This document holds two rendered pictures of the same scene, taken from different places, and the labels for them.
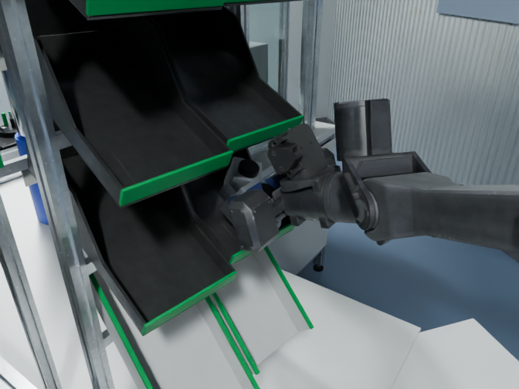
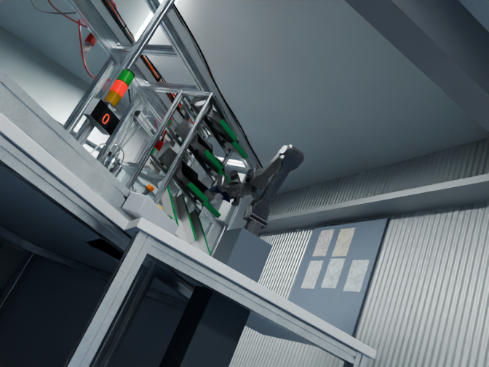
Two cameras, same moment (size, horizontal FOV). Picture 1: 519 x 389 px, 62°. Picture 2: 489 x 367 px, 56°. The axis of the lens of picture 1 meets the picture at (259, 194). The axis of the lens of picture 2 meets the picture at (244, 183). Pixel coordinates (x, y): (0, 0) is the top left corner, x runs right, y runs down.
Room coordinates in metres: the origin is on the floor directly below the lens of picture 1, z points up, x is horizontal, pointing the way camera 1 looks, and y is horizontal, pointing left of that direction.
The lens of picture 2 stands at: (-1.42, 0.06, 0.58)
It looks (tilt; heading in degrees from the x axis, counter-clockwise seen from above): 22 degrees up; 356
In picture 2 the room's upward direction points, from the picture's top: 24 degrees clockwise
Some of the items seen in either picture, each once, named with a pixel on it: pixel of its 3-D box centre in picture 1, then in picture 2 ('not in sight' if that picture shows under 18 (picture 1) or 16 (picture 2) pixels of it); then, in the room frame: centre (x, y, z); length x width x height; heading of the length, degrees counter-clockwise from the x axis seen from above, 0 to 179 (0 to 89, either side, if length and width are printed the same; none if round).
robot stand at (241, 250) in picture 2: not in sight; (237, 262); (0.19, -0.16, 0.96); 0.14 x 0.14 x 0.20; 18
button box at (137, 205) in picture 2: not in sight; (151, 217); (0.02, 0.17, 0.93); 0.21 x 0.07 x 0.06; 145
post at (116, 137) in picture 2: not in sight; (108, 152); (1.50, 0.73, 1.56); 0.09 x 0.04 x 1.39; 145
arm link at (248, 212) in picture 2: not in sight; (255, 216); (0.20, -0.16, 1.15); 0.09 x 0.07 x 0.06; 103
